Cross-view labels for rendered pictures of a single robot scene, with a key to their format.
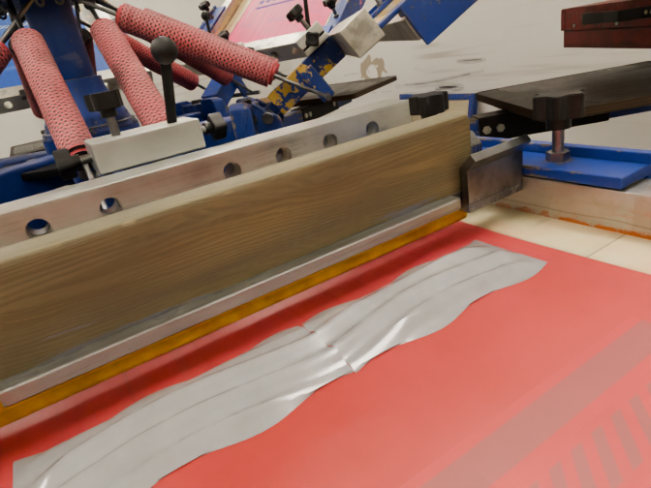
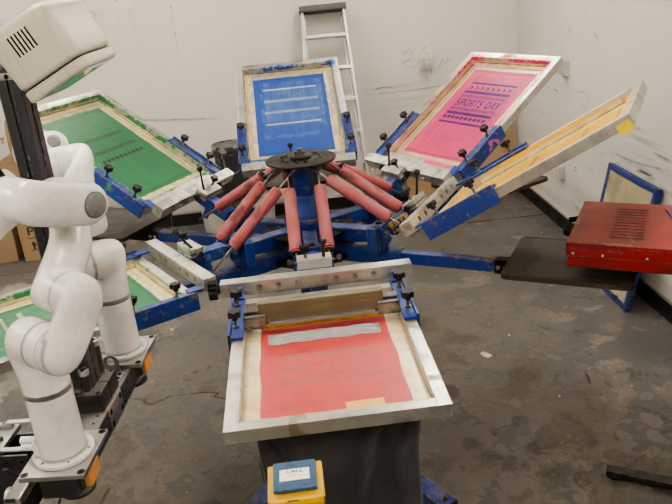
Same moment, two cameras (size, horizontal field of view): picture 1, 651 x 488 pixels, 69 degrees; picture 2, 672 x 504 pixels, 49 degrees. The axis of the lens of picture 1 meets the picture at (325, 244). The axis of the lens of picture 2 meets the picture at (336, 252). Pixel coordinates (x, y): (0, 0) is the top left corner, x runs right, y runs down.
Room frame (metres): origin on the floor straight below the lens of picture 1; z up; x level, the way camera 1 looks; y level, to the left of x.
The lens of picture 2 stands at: (-1.61, -0.93, 2.05)
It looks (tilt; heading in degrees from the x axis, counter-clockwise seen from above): 21 degrees down; 25
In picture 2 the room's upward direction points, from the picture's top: 5 degrees counter-clockwise
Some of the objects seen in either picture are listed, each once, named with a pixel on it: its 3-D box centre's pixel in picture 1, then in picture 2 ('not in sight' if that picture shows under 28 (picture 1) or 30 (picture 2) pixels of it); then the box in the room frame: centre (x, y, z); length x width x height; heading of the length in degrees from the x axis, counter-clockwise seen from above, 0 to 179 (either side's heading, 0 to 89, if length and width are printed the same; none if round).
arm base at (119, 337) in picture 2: not in sight; (112, 325); (-0.28, 0.37, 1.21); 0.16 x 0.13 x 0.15; 112
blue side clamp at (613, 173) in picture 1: (487, 175); (404, 303); (0.48, -0.18, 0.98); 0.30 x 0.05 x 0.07; 28
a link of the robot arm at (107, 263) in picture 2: not in sight; (101, 271); (-0.28, 0.36, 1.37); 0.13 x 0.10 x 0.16; 147
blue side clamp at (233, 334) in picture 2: not in sight; (238, 323); (0.22, 0.31, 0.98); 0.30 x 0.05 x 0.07; 28
